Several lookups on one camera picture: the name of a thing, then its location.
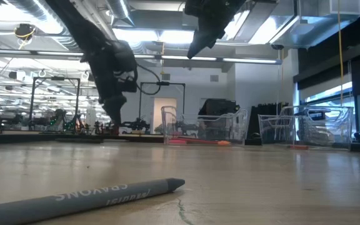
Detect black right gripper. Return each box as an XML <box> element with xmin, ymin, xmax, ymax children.
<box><xmin>184</xmin><ymin>0</ymin><xmax>248</xmax><ymax>59</ymax></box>

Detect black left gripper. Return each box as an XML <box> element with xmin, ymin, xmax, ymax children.
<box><xmin>87</xmin><ymin>41</ymin><xmax>139</xmax><ymax>126</ymax></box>

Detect pink pencil orange eraser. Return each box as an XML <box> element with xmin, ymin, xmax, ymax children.
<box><xmin>168</xmin><ymin>139</ymin><xmax>199</xmax><ymax>146</ymax></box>

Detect red pencil orange eraser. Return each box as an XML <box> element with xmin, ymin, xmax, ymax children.
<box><xmin>182</xmin><ymin>137</ymin><xmax>232</xmax><ymax>146</ymax></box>

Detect white door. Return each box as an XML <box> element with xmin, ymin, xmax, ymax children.
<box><xmin>152</xmin><ymin>97</ymin><xmax>178</xmax><ymax>135</ymax></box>

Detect ceiling light strip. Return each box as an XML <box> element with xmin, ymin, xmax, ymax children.
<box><xmin>132</xmin><ymin>54</ymin><xmax>283</xmax><ymax>66</ymax></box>
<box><xmin>0</xmin><ymin>48</ymin><xmax>86</xmax><ymax>61</ymax></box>

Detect clear plastic bin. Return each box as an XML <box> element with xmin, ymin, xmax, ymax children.
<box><xmin>160</xmin><ymin>105</ymin><xmax>249</xmax><ymax>146</ymax></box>
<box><xmin>257</xmin><ymin>105</ymin><xmax>355</xmax><ymax>149</ymax></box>

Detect grey crayon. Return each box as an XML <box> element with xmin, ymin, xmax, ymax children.
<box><xmin>0</xmin><ymin>177</ymin><xmax>186</xmax><ymax>225</ymax></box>

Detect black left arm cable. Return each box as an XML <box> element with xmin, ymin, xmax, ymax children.
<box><xmin>135</xmin><ymin>63</ymin><xmax>163</xmax><ymax>96</ymax></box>

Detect black station frame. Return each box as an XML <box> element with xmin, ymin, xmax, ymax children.
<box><xmin>138</xmin><ymin>81</ymin><xmax>186</xmax><ymax>126</ymax></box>
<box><xmin>29</xmin><ymin>76</ymin><xmax>81</xmax><ymax>131</ymax></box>

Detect silver rectangular ceiling duct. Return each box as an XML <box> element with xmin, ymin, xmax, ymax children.
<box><xmin>248</xmin><ymin>0</ymin><xmax>360</xmax><ymax>50</ymax></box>

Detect black ceiling device yellow cable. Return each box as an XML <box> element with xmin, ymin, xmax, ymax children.
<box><xmin>13</xmin><ymin>22</ymin><xmax>38</xmax><ymax>42</ymax></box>

